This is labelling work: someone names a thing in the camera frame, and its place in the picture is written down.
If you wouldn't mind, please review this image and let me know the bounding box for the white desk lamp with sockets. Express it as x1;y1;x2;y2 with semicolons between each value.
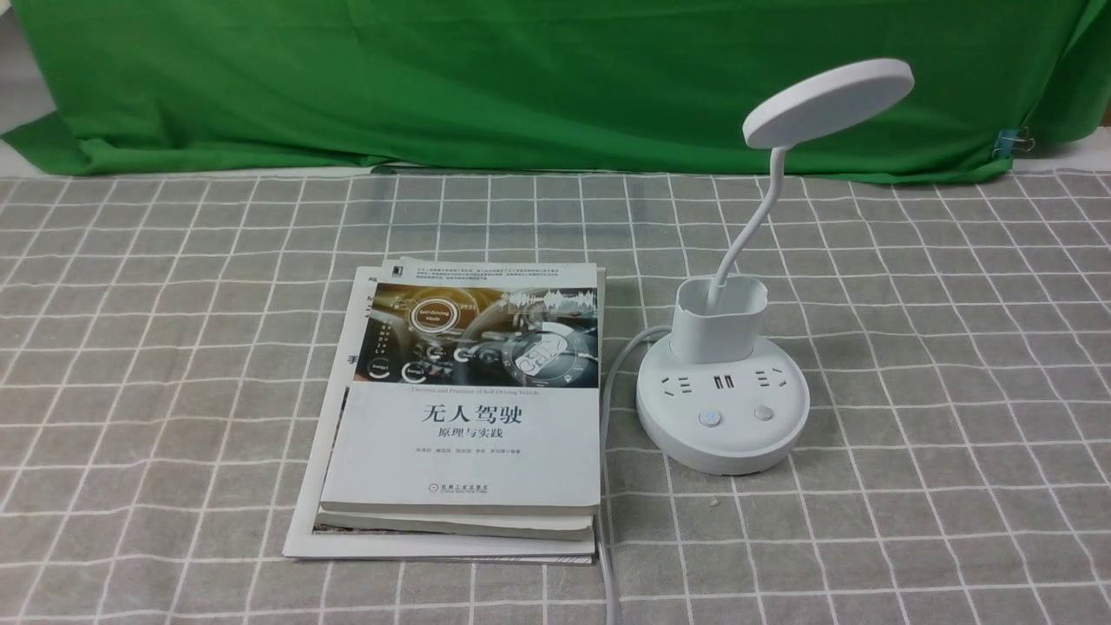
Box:
635;58;914;476

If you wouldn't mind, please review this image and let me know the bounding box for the top self-driving book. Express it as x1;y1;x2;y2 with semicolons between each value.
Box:
319;259;602;516

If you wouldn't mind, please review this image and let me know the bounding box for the green backdrop cloth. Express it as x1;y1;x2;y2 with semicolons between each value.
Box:
3;1;1108;183

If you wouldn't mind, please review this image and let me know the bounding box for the bottom large white book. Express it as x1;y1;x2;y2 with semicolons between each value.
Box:
282;266;595;565

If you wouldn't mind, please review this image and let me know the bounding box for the grey checked tablecloth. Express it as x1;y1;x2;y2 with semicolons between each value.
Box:
1;173;1110;624

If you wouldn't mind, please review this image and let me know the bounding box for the blue binder clip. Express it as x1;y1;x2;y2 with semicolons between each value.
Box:
990;127;1035;160

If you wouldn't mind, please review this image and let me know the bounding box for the white lamp power cable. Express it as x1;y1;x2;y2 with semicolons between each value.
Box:
597;325;674;625

